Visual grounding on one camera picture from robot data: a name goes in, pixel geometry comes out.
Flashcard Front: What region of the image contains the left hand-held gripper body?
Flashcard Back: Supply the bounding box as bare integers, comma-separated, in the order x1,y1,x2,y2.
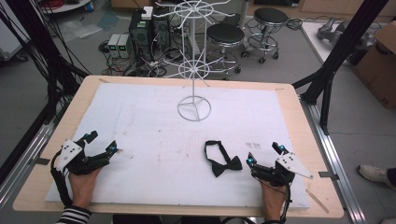
55,138,111,176

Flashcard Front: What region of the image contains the person's left hand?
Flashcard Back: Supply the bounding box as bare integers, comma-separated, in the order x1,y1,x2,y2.
67,167,104,209

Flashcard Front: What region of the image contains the white foam mat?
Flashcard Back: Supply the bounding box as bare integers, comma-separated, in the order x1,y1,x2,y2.
45,81,312,210

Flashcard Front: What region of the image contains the black bow tie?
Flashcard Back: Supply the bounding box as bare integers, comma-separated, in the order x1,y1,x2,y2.
204,139,244,178

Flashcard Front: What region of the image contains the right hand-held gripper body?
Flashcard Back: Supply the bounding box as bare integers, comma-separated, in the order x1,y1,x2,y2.
251,151,315,188

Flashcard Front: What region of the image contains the white wire display rack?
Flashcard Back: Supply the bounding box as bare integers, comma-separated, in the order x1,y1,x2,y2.
151,0,237,123

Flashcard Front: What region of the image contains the thin wooden stick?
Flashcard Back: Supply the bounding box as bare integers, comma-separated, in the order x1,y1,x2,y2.
305,189,331,215

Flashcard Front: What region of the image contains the tangle of floor cables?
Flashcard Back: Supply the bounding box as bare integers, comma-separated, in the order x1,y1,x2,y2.
97,40,194,78

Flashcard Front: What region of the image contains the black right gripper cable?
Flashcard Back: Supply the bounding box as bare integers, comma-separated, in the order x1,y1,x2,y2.
250,172,293,224

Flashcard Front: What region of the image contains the white power adapter box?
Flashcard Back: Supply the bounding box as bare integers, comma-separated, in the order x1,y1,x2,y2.
140,6,154,21

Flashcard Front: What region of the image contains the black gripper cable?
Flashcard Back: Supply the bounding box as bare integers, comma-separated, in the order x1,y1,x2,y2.
49,149,74,207
250,172,293,224

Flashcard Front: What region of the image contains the grey bench power supply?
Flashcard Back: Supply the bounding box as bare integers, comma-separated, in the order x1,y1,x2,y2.
106,33,122,59
117,34,134,60

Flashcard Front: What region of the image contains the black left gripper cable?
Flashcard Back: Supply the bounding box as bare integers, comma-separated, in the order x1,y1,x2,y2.
49,149,74,207

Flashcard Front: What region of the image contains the black round stool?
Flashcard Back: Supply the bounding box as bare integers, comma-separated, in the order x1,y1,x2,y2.
240,7,290,65
205,22,248,81

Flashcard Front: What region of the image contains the aluminium rail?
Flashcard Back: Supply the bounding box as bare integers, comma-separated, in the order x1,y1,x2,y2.
0,120,56,204
299,95,369,224

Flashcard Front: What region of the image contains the black metal frame post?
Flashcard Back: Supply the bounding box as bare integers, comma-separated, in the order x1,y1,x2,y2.
291,0,390,135
0,0,92,126

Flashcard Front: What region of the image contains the black computer tower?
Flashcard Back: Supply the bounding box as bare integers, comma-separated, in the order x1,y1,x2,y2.
128,8,155,62
152,13,173,51

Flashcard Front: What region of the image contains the person's right hand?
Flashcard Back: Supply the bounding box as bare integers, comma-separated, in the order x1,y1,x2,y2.
259,177,290,224

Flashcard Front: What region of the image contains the brown cardboard box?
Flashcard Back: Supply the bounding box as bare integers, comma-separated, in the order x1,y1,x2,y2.
352,20,396,110

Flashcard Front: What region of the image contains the white side table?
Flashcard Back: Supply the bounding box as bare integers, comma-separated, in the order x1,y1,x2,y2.
300,21,385,67

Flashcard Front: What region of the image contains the round white table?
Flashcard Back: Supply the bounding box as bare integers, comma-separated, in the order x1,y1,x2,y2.
39,0,93,15

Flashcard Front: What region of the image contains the grey machine part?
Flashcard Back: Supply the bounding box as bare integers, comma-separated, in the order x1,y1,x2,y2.
316,16,378,49

